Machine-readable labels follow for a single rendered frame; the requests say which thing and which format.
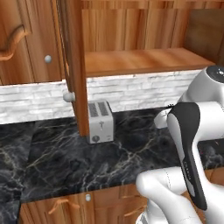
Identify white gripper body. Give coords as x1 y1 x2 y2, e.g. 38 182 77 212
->
153 108 173 130

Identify wooden base cabinet door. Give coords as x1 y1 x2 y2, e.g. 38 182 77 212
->
94 183 151 224
18 191 96 224

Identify silver two-slot toaster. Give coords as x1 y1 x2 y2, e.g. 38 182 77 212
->
87 100 115 144

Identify open wooden wall cabinet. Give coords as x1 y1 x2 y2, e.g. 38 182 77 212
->
80 0 224 79

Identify curved wooden handle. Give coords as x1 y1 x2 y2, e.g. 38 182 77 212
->
123 204 147 219
47 198 81 215
0 24 32 62

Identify wooden wall cabinet door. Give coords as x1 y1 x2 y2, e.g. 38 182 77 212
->
56 0 90 137
0 0 64 86

